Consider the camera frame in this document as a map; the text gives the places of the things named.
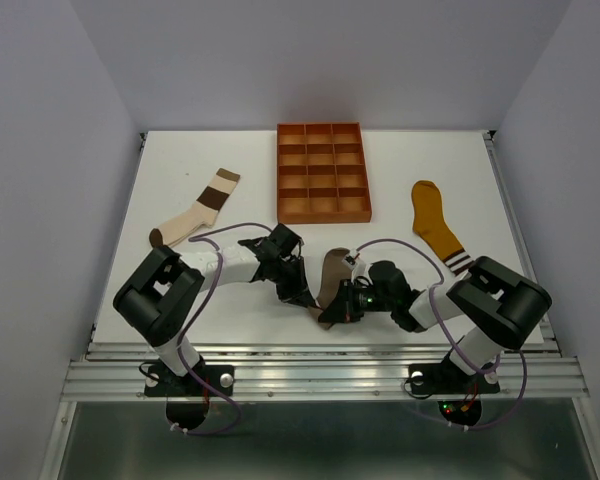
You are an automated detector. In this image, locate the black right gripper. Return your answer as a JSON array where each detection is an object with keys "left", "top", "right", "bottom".
[{"left": 319, "top": 277, "right": 394, "bottom": 321}]

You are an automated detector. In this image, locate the tan sock with red cuff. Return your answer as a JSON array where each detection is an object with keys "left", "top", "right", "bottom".
[{"left": 307, "top": 248, "right": 352, "bottom": 331}]

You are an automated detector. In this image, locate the mustard yellow sock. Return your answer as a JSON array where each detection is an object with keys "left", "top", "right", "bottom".
[{"left": 411, "top": 180, "right": 473, "bottom": 276}]

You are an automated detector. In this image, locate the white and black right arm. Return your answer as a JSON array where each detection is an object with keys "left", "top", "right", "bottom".
[{"left": 318, "top": 256, "right": 553, "bottom": 390}]

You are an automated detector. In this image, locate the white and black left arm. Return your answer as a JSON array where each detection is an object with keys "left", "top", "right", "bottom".
[{"left": 113, "top": 235, "right": 316, "bottom": 394}]

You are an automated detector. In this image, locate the orange compartment tray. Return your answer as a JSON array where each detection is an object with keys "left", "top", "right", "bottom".
[{"left": 276, "top": 122, "right": 372, "bottom": 224}]

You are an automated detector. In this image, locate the cream and brown striped sock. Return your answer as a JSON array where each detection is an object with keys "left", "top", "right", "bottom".
[{"left": 148, "top": 168, "right": 241, "bottom": 247}]

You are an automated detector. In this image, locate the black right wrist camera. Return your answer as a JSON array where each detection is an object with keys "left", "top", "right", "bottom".
[{"left": 368, "top": 260, "right": 412, "bottom": 306}]

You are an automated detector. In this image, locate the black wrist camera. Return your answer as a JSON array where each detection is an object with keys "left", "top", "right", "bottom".
[
  {"left": 268, "top": 223, "right": 303, "bottom": 258},
  {"left": 368, "top": 260, "right": 412, "bottom": 306}
]

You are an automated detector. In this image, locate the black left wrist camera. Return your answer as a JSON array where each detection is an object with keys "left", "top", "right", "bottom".
[{"left": 268, "top": 223, "right": 303, "bottom": 258}]

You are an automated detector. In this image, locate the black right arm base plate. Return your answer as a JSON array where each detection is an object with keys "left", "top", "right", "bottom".
[{"left": 402, "top": 362, "right": 500, "bottom": 398}]

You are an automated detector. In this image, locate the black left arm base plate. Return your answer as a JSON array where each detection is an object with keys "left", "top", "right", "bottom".
[{"left": 138, "top": 360, "right": 235, "bottom": 398}]

